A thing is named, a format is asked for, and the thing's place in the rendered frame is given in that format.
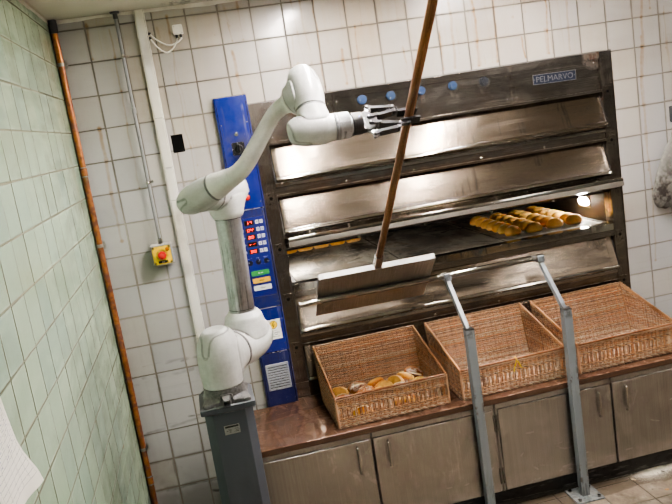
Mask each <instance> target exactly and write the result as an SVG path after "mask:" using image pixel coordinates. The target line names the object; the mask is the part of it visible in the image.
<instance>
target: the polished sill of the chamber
mask: <svg viewBox="0 0 672 504"><path fill-rule="evenodd" d="M611 230H614V223H611V222H604V223H599V224H593V225H588V226H583V227H578V228H573V229H568V230H562V231H557V232H552V233H547V234H542V235H536V236H531V237H526V238H521V239H516V240H510V241H505V242H500V243H495V244H490V245H484V246H479V247H474V248H469V249H464V250H458V251H453V252H448V253H443V254H438V255H435V257H436V259H435V262H434V265H436V264H442V263H447V262H452V261H457V260H462V259H467V258H472V257H477V256H483V255H488V254H493V253H498V252H503V251H508V250H513V249H519V248H524V247H529V246H534V245H539V244H544V243H549V242H554V241H560V240H565V239H570V238H575V237H580V236H585V235H590V234H596V233H601V232H606V231H611ZM317 280H318V278H313V279H308V280H303V281H297V282H292V287H293V292H298V291H303V290H308V289H313V288H317Z"/></svg>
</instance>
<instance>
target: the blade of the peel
mask: <svg viewBox="0 0 672 504"><path fill-rule="evenodd" d="M435 259H436V257H435V255H434V253H432V254H426V255H421V256H416V257H410V258H405V259H400V260H394V261H389V262H383V263H382V267H381V268H377V269H375V268H374V265H367V266H362V267H357V268H351V269H346V270H340V271H335V272H330V273H324V274H319V275H318V280H317V298H319V297H324V296H329V295H335V294H340V293H345V292H350V291H355V290H360V289H365V288H370V287H375V286H380V285H385V284H390V283H395V282H400V281H406V280H411V279H416V278H421V277H426V276H430V274H431V271H432V268H433V265H434V262H435ZM426 286H427V283H423V284H418V285H413V286H408V287H403V288H398V289H393V290H388V291H383V292H378V293H373V294H368V295H363V296H358V297H353V298H347V299H342V300H337V301H332V302H327V303H322V304H317V306H316V316H318V315H323V314H329V313H334V312H339V311H344V310H349V309H354V308H359V307H364V306H369V305H375V304H380V303H385V302H390V301H395V300H400V299H405V298H410V297H415V296H420V295H424V292H425V289H426Z"/></svg>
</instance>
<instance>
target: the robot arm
mask: <svg viewBox="0 0 672 504"><path fill-rule="evenodd" d="M405 109H406V108H397V107H396V106H395V107H394V105H393V104H388V105H374V106H371V105H365V109H364V111H363V112H362V113H361V112H354V113H348V112H347V111H346V112H339V113H332V114H329V112H328V110H327V108H326V105H325V97H324V92H323V88H322V85H321V82H320V80H319V77H318V75H317V74H316V72H315V71H314V70H313V69H312V68H311V67H309V66H308V65H305V64H300V65H296V66H294V67H293V68H291V69H290V71H289V73H288V76H287V82H286V84H285V86H284V88H282V90H281V96H280V97H279V98H278V99H277V100H276V101H275V102H274V103H273V104H272V105H271V106H270V107H269V109H268V110H267V111H266V113H265V114H264V116H263V118H262V119H261V121H260V123H259V125H258V127H257V128H256V130H255V132H254V134H253V135H252V137H251V139H250V141H249V143H248V144H247V146H246V148H245V150H244V152H243V153H242V155H241V156H240V158H239V159H238V161H237V162H236V163H235V164H234V165H233V166H231V167H229V168H227V169H224V170H221V171H218V172H215V173H212V174H209V175H207V176H204V177H202V178H199V179H197V180H195V181H194V182H192V183H190V184H189V185H187V186H186V187H184V188H183V189H182V190H181V192H180V193H179V194H178V196H177V198H176V205H177V208H178V209H179V211H180V212H182V213H184V214H187V215H194V214H198V213H200V212H208V211H209V213H210V215H211V217H212V218H213V220H215V224H216V230H217V236H218V242H219V249H220V255H221V261H222V267H223V274H224V280H225V286H226V292H227V298H228V305H229V312H228V313H227V315H226V316H225V323H224V326H223V325H215V326H211V327H209V328H206V329H205V330H204V331H203V332H202V333H201V334H200V336H199V338H198V342H197V361H198V367H199V372H200V377H201V380H202V383H203V388H204V391H202V392H201V395H202V397H203V399H204V404H203V406H202V407H203V410H209V409H212V408H216V407H220V406H225V407H229V406H231V404H233V403H238V402H244V401H249V400H251V399H252V398H251V395H250V394H249V393H248V390H247V387H248V384H247V382H244V380H243V371H244V370H245V368H246V366H247V365H249V364H251V363H253V362H254V361H256V360H257V359H259V358H260V357H261V356H262V355H264V354H265V353H266V352H267V350H268V349H269V347H270V346H271V344H272V341H273V330H272V327H271V325H270V324H269V322H268V321H267V320H266V319H265V318H264V316H263V314H262V312H261V311H260V310H259V309H258V308H257V307H255V306H254V300H253V294H252V287H251V281H250V274H249V268H248V261H247V255H246V248H245V242H244V235H243V229H242V222H241V216H242V215H243V213H244V206H245V199H246V198H247V195H248V184H247V182H246V180H245V179H246V178H247V176H248V175H249V174H250V173H251V172H252V170H253V169H254V167H255V165H256V164H257V162H258V160H259V158H260V156H261V154H262V152H263V150H264V148H265V146H266V144H267V142H268V141H269V139H270V137H271V135H272V133H273V131H274V129H275V127H276V125H277V123H278V122H279V120H280V119H281V118H282V117H283V116H284V115H286V114H288V113H293V114H295V115H297V117H294V118H293V119H291V120H290V121H289V122H288V123H287V134H288V138H289V140H290V142H291V143H292V144H293V145H295V146H304V147H305V146H319V145H324V144H328V143H330V142H332V141H336V140H337V141H338V140H342V139H349V138H351V137H352V136H354V135H361V134H363V133H372V134H373V135H374V138H375V139H376V138H378V137H380V136H383V135H387V134H392V133H396V132H400V130H401V126H407V125H410V124H413V123H419V122H420V118H421V116H420V115H417V116H410V117H402V118H400V120H385V121H382V120H380V119H383V118H387V117H390V116H394V115H396V117H401V116H404V114H405ZM375 129H376V130H375Z"/></svg>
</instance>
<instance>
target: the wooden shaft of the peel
mask: <svg viewBox="0 0 672 504"><path fill-rule="evenodd" d="M437 4H438V0H427V5H426V10H425V15H424V20H423V25H422V30H421V35H420V40H419V45H418V50H417V55H416V60H415V65H414V70H413V75H412V79H411V84H410V89H409V94H408V99H407V104H406V109H405V114H404V117H410V116H413V115H414V110H415V105H416V101H417V96H418V92H419V87H420V82H421V78H422V73H423V69H424V64H425V59H426V55H427V50H428V46H429V41H430V36H431V32H432V27H433V23H434V18H435V14H436V9H437ZM410 128H411V124H410V125H407V126H402V129H401V134H400V139H399V144H398V149H397V154H396V159H395V163H394V168H393V173H392V178H391V183H390V188H389V193H388V198H387V203H386V208H385V213H384V218H383V223H382V228H381V233H380V238H379V242H378V247H377V252H376V257H377V258H382V256H383V252H384V248H385V243H386V238H387V234H388V229H389V225H390V220H391V216H392V211H393V206H394V202H395V197H396V193H397V188H398V183H399V179H400V174H401V170H402V165H403V160H404V156H405V151H406V147H407V142H408V137H409V133H410Z"/></svg>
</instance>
